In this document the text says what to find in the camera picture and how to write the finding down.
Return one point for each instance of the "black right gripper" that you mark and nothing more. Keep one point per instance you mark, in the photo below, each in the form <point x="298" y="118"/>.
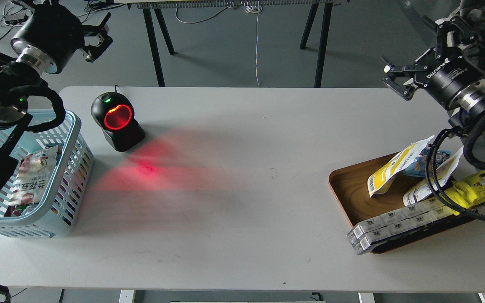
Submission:
<point x="445" y="72"/>

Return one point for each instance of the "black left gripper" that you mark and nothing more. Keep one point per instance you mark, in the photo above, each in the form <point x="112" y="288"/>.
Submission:
<point x="53" y="34"/>

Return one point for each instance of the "yellow white snack pouch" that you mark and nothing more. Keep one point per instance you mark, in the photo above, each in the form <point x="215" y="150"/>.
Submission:
<point x="380" y="181"/>

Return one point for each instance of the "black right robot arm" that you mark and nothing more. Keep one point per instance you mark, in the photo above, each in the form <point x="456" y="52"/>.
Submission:
<point x="469" y="122"/>

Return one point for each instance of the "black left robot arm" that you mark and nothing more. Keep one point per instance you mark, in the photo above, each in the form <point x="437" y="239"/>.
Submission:
<point x="18" y="81"/>

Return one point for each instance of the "blue snack packet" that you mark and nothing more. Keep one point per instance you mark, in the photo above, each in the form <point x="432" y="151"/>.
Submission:
<point x="417" y="167"/>

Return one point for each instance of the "yellow cartoon snack bag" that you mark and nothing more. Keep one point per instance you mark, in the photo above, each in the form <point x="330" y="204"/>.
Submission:
<point x="469" y="192"/>

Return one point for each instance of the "light blue plastic basket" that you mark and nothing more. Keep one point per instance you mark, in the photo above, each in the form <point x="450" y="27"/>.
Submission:
<point x="57" y="211"/>

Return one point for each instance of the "white red snack bag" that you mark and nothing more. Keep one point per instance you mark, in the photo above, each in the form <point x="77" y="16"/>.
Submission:
<point x="31" y="182"/>

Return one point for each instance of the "white long snack box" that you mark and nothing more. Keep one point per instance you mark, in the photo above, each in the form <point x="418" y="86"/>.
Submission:
<point x="398" y="227"/>

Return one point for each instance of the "black barcode scanner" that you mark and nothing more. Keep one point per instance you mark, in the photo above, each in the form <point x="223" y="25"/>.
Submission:
<point x="114" y="114"/>

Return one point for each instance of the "brown wooden tray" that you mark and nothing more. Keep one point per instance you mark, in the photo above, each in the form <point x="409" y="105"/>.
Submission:
<point x="350" y="188"/>

